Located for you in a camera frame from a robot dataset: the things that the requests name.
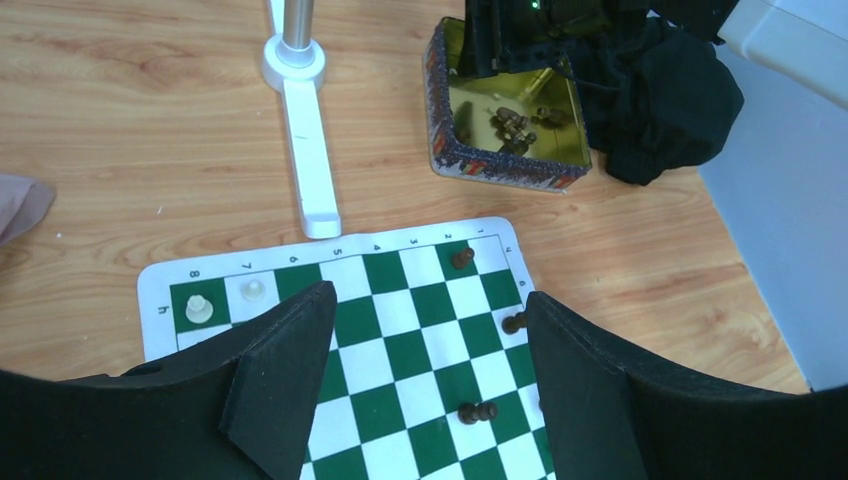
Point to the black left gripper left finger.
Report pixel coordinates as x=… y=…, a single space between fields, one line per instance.
x=239 y=405

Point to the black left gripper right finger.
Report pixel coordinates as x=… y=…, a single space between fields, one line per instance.
x=615 y=410

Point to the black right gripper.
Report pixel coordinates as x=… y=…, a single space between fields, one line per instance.
x=518 y=36

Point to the dark brown chess piece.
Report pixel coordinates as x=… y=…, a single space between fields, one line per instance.
x=512 y=324

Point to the dark brown chess pawn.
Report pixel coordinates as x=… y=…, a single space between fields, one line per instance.
x=470 y=413
x=462 y=258

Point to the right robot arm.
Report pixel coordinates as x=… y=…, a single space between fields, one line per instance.
x=803 y=40

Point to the white chess piece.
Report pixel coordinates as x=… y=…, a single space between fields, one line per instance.
x=198 y=310

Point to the white chess pawn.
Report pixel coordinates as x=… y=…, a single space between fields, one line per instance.
x=253 y=290

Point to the green white chess board mat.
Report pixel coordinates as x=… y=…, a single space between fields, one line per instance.
x=414 y=338

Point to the decorated gold tin box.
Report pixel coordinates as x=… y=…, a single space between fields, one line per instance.
x=515 y=129

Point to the black cloth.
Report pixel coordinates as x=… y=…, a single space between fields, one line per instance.
x=661 y=103

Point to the metal stand pole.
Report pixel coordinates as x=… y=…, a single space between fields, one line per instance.
x=297 y=23

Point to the white stand base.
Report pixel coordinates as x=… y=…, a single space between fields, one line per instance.
x=298 y=75

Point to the pink cloth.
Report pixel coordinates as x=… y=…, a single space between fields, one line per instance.
x=25 y=201

